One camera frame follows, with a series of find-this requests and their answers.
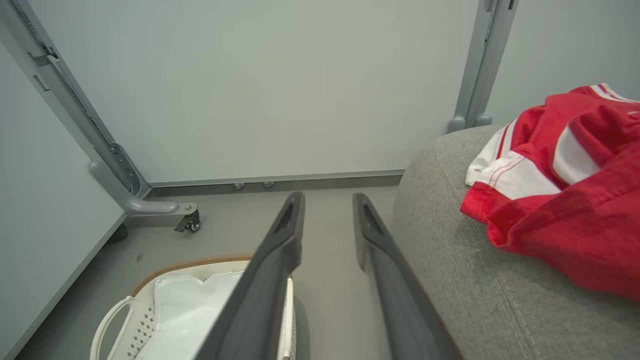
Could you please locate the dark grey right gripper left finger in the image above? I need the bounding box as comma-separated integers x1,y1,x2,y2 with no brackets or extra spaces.
195,191,306,360

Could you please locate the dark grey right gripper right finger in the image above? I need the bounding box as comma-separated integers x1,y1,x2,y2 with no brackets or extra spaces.
352,192,463,360

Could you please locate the red and white garment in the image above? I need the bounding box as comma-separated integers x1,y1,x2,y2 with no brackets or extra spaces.
460,82,640,303

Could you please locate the grey fabric sofa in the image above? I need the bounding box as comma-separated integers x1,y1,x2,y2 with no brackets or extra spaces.
391,124,640,360

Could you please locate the white basket liner cloth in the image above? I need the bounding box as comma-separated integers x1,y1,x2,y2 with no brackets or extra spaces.
134,271,294,360

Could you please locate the black caster wheel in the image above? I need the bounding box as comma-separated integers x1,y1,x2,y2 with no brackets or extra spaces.
173,210,202,234

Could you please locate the grey curved partition leg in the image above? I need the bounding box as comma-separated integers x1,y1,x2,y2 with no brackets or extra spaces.
88,160,199,219

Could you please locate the grey partition bottom rail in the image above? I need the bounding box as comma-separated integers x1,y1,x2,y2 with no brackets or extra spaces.
146,169,406,199

